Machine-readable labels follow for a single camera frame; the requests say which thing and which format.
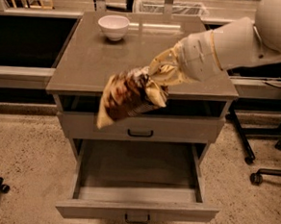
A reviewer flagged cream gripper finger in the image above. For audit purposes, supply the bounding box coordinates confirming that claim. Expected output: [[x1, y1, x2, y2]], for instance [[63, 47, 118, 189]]
[[148, 46, 193, 87]]

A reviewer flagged brown chip bag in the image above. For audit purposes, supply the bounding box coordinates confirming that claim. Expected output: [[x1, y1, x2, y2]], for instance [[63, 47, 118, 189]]
[[96, 67, 167, 129]]

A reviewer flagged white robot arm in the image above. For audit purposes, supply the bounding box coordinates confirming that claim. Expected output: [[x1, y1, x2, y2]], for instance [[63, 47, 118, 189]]
[[149, 0, 281, 86]]

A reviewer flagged grey drawer cabinet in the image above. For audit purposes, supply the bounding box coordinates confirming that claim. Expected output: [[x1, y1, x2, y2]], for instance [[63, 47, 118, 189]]
[[46, 12, 238, 159]]

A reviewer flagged open middle drawer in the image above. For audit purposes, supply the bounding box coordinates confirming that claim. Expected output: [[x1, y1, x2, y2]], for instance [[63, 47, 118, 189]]
[[56, 139, 219, 222]]

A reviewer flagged white ceramic bowl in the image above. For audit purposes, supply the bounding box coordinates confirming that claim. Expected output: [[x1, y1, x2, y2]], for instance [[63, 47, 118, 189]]
[[97, 14, 130, 41]]

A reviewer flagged black stand leg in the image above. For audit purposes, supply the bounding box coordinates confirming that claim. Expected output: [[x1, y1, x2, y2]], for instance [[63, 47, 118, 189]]
[[228, 106, 255, 165]]

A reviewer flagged black caster leg right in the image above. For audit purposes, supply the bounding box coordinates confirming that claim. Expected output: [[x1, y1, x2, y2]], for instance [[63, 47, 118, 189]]
[[249, 168, 281, 186]]

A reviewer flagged wire mesh basket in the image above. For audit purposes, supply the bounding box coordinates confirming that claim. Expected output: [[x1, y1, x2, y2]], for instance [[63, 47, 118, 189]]
[[132, 0, 209, 17]]

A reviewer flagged black top drawer handle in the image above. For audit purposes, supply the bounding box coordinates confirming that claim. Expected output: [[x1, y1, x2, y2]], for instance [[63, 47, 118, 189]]
[[127, 129, 154, 138]]

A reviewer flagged black drawer handle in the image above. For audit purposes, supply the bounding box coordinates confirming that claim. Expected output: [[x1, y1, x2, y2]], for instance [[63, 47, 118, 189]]
[[124, 214, 150, 224], [127, 129, 154, 138]]

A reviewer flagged black middle drawer handle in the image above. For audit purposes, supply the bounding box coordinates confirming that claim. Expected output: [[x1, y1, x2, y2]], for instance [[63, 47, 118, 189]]
[[124, 214, 150, 224]]

